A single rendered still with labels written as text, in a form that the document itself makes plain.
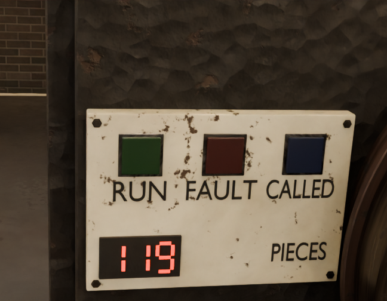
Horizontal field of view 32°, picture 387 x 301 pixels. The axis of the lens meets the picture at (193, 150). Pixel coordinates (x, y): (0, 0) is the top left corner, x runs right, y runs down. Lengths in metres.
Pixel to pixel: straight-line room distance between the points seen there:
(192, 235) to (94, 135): 0.14
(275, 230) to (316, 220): 0.04
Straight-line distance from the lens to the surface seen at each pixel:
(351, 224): 0.64
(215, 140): 0.64
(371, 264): 0.63
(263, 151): 0.66
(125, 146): 0.63
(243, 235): 0.69
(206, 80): 0.65
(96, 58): 0.64
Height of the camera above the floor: 1.38
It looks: 16 degrees down
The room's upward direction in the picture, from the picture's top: 3 degrees clockwise
